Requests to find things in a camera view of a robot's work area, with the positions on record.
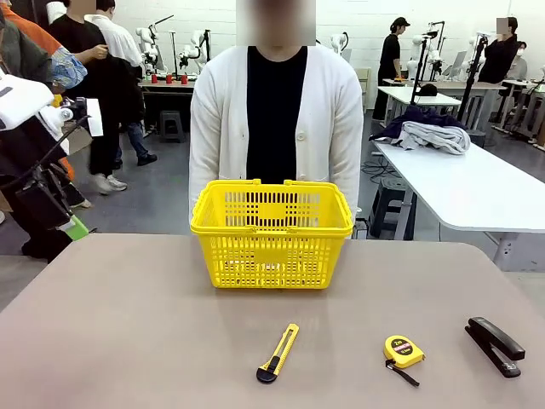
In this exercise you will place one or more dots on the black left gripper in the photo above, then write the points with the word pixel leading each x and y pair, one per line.
pixel 42 202

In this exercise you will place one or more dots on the person's left forearm white sleeve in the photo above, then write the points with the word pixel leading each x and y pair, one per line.
pixel 347 170

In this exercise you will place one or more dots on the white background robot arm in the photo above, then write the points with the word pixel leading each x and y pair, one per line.
pixel 193 49
pixel 338 42
pixel 474 51
pixel 149 47
pixel 432 55

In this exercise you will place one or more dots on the person's right forearm white sleeve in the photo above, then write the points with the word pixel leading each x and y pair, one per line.
pixel 202 170

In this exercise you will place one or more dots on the white Franka left arm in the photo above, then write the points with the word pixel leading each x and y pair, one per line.
pixel 21 100

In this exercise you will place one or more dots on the person in black t-shirt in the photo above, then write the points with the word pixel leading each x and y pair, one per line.
pixel 95 85

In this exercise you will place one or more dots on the person in orange jacket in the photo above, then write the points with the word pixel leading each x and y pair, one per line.
pixel 30 47

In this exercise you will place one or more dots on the person in white shirt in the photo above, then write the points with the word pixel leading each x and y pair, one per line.
pixel 123 47

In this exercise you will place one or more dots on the yellow plastic shopping basket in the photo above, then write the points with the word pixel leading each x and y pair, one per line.
pixel 272 251

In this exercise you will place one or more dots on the person in white cardigan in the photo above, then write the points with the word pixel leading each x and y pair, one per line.
pixel 277 115

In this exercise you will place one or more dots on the person with black cap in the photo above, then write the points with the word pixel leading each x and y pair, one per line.
pixel 389 64

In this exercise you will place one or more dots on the person in black sweater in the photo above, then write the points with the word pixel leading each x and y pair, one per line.
pixel 500 59

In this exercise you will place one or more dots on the person with face mask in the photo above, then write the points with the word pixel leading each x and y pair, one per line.
pixel 518 61

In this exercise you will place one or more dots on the cardboard box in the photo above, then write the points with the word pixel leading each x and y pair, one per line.
pixel 78 139

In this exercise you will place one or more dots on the white paper sheet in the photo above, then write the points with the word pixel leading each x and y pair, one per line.
pixel 95 117

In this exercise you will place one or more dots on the grey plastic stool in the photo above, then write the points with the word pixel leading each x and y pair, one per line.
pixel 172 125
pixel 391 209

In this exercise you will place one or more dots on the dark background workbench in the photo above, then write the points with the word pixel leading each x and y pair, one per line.
pixel 166 91

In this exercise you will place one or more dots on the yellow utility knife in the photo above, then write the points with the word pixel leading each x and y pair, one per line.
pixel 279 351

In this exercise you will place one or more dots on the yellow tape measure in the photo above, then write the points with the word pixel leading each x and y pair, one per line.
pixel 402 350

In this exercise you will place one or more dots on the white background table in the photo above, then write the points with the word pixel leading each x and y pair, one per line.
pixel 409 96

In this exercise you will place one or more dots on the pile of clothes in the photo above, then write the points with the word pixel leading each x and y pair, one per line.
pixel 426 116

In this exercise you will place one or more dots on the grey white garment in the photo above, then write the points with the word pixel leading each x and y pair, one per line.
pixel 438 136

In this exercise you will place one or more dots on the black cap on table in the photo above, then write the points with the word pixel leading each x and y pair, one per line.
pixel 427 90

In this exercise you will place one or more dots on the black tripod stand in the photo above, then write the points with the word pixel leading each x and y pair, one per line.
pixel 421 59
pixel 472 76

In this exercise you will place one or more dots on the large white table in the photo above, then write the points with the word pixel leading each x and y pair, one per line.
pixel 481 187

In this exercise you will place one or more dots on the black stapler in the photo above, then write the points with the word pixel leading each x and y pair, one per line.
pixel 496 345

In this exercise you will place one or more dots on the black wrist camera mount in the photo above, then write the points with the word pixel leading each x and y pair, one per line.
pixel 25 147

